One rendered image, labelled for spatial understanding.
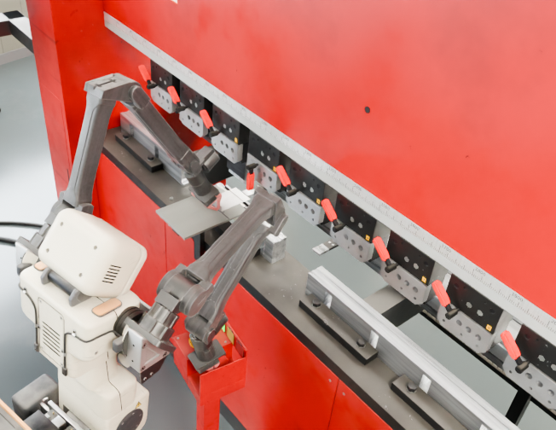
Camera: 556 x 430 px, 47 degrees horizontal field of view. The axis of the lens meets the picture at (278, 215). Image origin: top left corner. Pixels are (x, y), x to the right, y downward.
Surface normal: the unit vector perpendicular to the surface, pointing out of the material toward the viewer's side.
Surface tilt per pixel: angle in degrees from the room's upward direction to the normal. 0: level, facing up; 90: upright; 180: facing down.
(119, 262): 90
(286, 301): 0
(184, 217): 0
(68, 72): 90
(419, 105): 90
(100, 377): 90
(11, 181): 0
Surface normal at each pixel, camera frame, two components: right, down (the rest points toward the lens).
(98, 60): 0.64, 0.51
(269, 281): 0.08, -0.79
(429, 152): -0.77, 0.34
